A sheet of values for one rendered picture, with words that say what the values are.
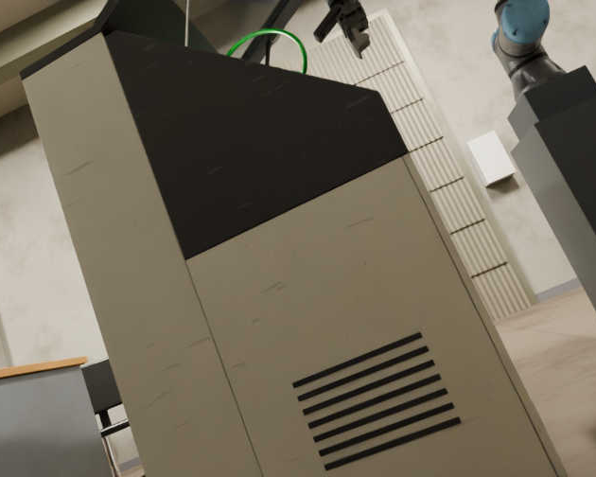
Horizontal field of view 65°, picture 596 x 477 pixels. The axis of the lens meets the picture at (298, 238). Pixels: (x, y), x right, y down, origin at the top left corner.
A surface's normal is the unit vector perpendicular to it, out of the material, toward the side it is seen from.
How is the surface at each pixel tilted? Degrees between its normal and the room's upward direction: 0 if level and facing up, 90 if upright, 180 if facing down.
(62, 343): 90
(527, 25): 97
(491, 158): 90
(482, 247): 90
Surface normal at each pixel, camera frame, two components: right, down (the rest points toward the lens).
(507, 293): -0.17, -0.14
